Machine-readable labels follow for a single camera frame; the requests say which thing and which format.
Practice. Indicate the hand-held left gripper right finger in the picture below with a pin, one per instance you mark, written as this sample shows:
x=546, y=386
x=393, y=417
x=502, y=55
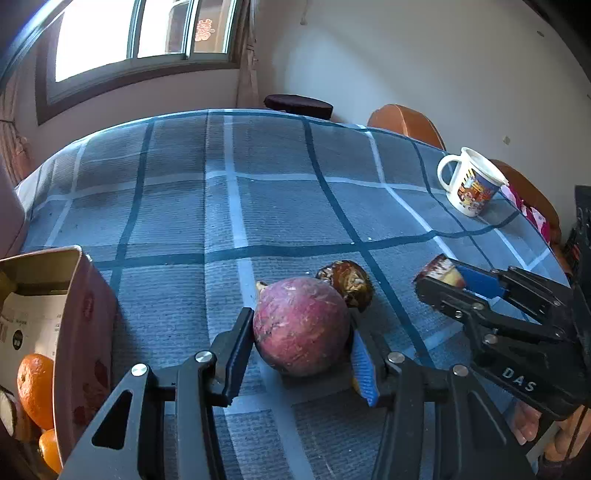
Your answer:
x=364, y=369

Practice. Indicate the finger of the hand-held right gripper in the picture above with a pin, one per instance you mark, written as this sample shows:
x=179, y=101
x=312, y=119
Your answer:
x=443, y=300
x=480, y=281

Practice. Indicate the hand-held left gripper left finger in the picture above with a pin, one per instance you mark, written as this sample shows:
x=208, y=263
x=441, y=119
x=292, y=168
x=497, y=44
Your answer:
x=235, y=364

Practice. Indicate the round purple fruit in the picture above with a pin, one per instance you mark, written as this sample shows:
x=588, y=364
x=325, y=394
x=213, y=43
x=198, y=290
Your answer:
x=300, y=323

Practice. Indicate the pink cardboard box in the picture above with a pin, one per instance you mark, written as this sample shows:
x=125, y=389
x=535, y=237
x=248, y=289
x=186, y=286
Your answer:
x=87, y=332

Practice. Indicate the orange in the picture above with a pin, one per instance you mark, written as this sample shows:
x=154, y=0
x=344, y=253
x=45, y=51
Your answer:
x=34, y=387
x=50, y=450

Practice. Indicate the person's right hand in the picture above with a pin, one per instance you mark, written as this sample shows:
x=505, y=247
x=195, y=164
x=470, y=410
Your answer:
x=524, y=422

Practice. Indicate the pink floral cloth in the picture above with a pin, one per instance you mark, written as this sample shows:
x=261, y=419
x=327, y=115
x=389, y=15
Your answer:
x=533, y=217

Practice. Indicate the brown wrapped snack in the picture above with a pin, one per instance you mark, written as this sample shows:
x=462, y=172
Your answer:
x=348, y=281

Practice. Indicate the white cartoon print mug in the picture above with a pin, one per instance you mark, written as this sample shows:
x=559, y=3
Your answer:
x=471, y=191

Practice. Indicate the brown wooden chair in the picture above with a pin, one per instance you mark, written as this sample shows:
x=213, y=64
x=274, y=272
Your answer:
x=521, y=184

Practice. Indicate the blue plaid tablecloth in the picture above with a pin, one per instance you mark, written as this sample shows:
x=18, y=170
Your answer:
x=277, y=184

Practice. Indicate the white paper carton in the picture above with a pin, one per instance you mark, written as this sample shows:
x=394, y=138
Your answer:
x=32, y=323

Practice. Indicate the black round stool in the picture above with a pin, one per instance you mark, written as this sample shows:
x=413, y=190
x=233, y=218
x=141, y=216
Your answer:
x=298, y=106

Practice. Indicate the pink curtain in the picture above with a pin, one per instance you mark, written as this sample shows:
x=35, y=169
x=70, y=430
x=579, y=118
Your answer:
x=14, y=138

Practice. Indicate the red window decal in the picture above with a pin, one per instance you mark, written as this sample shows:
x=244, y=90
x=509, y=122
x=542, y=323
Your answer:
x=205, y=30

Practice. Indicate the brown-framed window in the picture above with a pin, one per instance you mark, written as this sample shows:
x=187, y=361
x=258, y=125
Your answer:
x=92, y=37

